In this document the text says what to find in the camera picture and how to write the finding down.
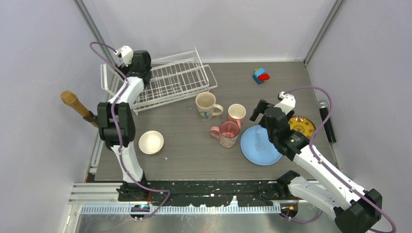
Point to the black microphone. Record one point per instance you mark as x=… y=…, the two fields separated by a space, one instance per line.
x=324 y=111

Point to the yellow patterned plate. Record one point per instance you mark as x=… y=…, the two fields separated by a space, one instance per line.
x=303 y=125

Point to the cream floral bowl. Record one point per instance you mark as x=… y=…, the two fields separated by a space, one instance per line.
x=151 y=142

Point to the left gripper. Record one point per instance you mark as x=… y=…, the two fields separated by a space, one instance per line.
x=129 y=66

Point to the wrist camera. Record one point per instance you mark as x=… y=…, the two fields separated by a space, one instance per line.
x=125 y=53
x=286 y=103

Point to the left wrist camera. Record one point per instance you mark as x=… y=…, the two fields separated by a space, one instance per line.
x=125 y=53

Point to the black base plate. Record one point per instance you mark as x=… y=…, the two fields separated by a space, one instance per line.
x=213 y=193

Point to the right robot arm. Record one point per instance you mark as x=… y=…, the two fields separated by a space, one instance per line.
x=353 y=208

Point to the white wire dish rack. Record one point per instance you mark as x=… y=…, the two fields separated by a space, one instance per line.
x=173 y=78

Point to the blue plate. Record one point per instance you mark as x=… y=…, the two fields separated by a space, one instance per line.
x=257 y=148

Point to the pink patterned cup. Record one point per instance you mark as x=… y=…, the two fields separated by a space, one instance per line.
x=227 y=133

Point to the pink mug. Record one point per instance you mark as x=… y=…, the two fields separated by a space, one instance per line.
x=236 y=113

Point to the gold microphone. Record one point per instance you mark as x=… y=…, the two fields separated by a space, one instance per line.
x=71 y=100

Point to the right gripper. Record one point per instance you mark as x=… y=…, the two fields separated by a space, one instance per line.
x=262 y=106

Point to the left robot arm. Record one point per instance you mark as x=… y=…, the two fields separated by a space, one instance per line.
x=115 y=119

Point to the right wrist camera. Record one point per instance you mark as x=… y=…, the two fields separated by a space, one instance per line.
x=286 y=103

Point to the colourful toy blocks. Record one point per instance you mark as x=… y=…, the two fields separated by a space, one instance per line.
x=260 y=75

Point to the cream floral cup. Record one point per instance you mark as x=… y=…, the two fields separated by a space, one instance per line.
x=207 y=106

